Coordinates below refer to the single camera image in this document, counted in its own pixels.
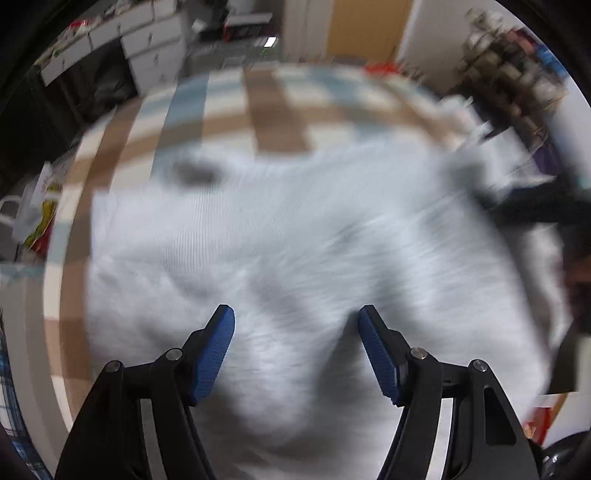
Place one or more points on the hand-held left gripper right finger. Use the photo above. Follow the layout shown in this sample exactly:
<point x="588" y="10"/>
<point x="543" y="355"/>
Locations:
<point x="376" y="350"/>

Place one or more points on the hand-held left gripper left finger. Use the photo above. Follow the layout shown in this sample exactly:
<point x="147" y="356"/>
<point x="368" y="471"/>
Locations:
<point x="214" y="350"/>

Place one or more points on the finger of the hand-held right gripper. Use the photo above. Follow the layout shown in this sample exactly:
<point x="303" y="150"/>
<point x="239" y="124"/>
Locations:
<point x="531" y="207"/>

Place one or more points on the grey hoodie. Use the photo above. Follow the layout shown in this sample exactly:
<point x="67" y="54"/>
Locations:
<point x="295" y="240"/>

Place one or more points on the purple plastic bag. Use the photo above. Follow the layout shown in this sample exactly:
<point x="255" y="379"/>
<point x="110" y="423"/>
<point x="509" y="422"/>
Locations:
<point x="547" y="159"/>

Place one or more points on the red yellow box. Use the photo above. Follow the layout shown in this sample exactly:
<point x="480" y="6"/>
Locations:
<point x="542" y="420"/>

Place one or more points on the red plastic bag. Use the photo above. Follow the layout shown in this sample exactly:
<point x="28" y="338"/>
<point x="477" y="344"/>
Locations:
<point x="381" y="69"/>

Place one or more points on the blue plaid cloth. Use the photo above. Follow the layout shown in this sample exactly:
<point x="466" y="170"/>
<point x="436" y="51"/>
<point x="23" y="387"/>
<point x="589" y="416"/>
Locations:
<point x="14" y="392"/>

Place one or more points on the white printed shopping bag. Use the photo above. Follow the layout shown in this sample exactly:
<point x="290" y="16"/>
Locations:
<point x="41" y="217"/>

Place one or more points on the checkered bed blanket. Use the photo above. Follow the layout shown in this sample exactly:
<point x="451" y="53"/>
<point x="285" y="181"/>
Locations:
<point x="277" y="115"/>

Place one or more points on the wooden door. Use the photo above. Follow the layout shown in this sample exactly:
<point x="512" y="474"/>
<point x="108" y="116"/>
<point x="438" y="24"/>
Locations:
<point x="364" y="27"/>

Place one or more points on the black duffel bag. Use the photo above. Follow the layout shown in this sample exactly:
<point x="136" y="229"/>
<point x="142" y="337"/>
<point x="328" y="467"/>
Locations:
<point x="92" y="92"/>

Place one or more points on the white upright suitcase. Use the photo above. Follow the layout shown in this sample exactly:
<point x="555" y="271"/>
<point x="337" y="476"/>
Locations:
<point x="307" y="27"/>

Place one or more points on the silver suitcase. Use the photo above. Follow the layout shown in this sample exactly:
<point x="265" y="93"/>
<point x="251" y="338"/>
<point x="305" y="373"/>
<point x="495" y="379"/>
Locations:
<point x="231" y="50"/>

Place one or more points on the white drawer desk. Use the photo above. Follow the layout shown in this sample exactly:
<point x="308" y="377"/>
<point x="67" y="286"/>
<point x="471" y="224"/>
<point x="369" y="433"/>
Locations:
<point x="152" y="41"/>

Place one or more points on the black red shoe box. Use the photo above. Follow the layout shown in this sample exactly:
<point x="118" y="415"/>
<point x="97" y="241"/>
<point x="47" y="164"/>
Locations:
<point x="249" y="23"/>

